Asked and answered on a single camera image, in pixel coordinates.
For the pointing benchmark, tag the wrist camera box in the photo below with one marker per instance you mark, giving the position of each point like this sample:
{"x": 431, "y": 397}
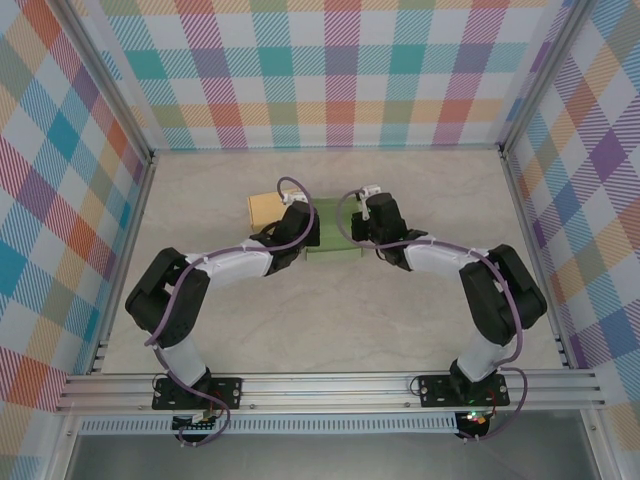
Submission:
{"x": 372, "y": 190}
{"x": 295, "y": 196}

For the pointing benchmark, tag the aluminium table edge rail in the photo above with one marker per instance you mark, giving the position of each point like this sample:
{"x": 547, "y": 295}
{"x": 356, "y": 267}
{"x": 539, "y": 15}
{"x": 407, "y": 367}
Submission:
{"x": 534, "y": 250}
{"x": 129, "y": 250}

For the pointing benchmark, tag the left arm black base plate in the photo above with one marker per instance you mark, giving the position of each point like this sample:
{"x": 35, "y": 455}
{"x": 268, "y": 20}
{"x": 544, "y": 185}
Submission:
{"x": 227, "y": 392}

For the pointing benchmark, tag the aluminium frame post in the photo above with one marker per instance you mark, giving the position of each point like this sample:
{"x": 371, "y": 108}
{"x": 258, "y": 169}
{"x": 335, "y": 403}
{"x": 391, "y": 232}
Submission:
{"x": 107, "y": 80}
{"x": 545, "y": 75}

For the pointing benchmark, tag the orange paper box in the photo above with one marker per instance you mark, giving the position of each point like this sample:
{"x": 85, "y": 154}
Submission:
{"x": 267, "y": 212}

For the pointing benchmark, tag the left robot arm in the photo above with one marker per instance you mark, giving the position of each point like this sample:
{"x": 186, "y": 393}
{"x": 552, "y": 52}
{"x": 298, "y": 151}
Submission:
{"x": 235, "y": 265}

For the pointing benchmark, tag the grey metal panel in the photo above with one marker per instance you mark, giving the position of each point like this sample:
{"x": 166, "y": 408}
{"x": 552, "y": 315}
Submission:
{"x": 325, "y": 457}

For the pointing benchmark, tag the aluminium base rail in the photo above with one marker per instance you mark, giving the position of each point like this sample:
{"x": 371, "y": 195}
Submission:
{"x": 325, "y": 390}

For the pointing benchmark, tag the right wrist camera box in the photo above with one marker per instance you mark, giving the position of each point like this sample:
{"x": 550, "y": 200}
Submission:
{"x": 372, "y": 190}

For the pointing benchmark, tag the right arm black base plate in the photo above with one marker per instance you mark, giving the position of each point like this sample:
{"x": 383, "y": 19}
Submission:
{"x": 435, "y": 390}

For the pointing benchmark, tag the green paper box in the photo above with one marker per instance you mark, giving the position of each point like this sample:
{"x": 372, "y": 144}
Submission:
{"x": 335, "y": 235}

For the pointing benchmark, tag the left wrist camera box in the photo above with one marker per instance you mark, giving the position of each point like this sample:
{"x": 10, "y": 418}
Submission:
{"x": 295, "y": 196}

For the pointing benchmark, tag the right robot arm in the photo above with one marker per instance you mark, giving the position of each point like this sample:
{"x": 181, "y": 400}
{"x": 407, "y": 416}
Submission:
{"x": 440, "y": 257}

